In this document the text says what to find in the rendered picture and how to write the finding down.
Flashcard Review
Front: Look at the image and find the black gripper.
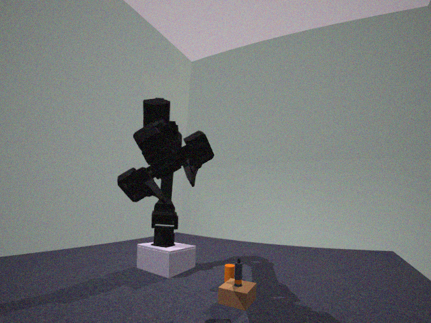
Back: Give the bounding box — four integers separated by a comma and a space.
118, 131, 214, 204

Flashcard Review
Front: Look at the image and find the orange cylinder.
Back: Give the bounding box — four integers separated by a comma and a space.
224, 264, 234, 282

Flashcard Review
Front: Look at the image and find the tan square block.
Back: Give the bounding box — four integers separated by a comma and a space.
218, 278, 257, 311

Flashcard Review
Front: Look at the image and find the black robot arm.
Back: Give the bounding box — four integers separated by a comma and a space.
133, 98, 182, 248

